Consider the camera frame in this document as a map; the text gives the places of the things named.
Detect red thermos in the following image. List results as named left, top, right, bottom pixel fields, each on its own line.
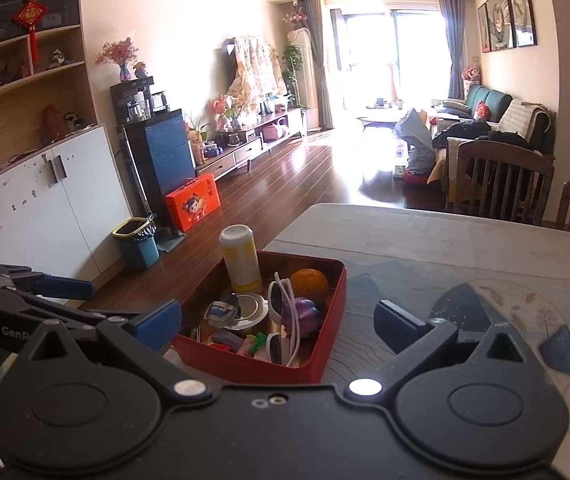
left=40, top=105, right=63, bottom=143

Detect orange gift box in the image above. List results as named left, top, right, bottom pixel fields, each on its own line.
left=165, top=176, right=222, bottom=233

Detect white sunglasses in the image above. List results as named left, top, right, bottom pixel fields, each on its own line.
left=265, top=272, right=302, bottom=368

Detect green sofa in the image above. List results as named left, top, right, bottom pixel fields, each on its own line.
left=432, top=83, right=556, bottom=156

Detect white cabinet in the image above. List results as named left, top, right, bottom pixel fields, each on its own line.
left=0, top=124, right=133, bottom=291

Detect green potted plant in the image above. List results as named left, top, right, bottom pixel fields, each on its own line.
left=281, top=45, right=306, bottom=106

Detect white yellow bottle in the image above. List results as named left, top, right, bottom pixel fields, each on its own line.
left=219, top=225, right=263, bottom=293

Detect vase with pink flowers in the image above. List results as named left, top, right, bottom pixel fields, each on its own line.
left=95, top=37, right=141, bottom=82

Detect black water dispenser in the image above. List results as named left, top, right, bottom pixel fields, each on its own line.
left=110, top=76, right=198, bottom=238

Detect wooden wall shelf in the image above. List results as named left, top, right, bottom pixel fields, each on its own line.
left=0, top=0, right=98, bottom=196

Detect red tin box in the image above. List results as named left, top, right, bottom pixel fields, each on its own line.
left=171, top=250, right=348, bottom=383

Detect small blue metal case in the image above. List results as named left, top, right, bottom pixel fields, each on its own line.
left=206, top=300, right=240, bottom=325

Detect round metal tin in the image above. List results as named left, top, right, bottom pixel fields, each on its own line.
left=205, top=292, right=271, bottom=333

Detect orange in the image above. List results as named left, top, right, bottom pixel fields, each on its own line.
left=290, top=268, right=330, bottom=303

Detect wooden television stand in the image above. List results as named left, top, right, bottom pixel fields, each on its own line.
left=195, top=106, right=308, bottom=181

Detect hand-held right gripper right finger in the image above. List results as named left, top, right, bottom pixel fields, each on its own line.
left=342, top=300, right=528, bottom=406

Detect red knot ornament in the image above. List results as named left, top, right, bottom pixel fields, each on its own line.
left=12, top=0, right=48, bottom=63

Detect blue trash bin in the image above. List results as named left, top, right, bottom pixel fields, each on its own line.
left=112, top=216, right=160, bottom=271

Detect yellow cloth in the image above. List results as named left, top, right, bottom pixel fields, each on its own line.
left=427, top=150, right=450, bottom=186

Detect red flower pot plant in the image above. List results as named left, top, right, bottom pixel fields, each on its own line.
left=207, top=95, right=241, bottom=131

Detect narrow framed wall picture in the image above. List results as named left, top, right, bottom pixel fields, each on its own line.
left=477, top=2, right=492, bottom=54

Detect grey blue curtain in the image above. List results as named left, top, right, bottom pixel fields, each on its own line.
left=305, top=0, right=336, bottom=131
left=437, top=0, right=467, bottom=101

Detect standing air conditioner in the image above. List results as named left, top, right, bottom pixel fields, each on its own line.
left=287, top=29, right=323, bottom=133

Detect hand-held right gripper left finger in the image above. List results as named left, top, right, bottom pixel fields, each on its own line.
left=15, top=298, right=213, bottom=403

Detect patterned television cover cloth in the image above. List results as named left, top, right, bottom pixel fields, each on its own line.
left=225, top=35, right=288, bottom=106

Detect black clothes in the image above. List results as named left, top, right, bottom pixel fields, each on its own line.
left=432, top=120, right=536, bottom=153

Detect coffee table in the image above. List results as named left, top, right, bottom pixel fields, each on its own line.
left=356, top=105, right=406, bottom=126

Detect purple toy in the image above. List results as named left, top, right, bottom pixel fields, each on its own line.
left=281, top=298, right=322, bottom=338

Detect pink flower arrangement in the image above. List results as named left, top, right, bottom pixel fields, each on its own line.
left=283, top=7, right=311, bottom=31

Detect white bag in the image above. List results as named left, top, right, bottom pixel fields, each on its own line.
left=393, top=107, right=436, bottom=176

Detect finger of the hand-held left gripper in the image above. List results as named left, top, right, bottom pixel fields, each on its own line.
left=12, top=271, right=95, bottom=302
left=15, top=296, right=142, bottom=329

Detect light sofa blanket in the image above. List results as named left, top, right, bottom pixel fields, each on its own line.
left=497, top=99, right=548, bottom=143

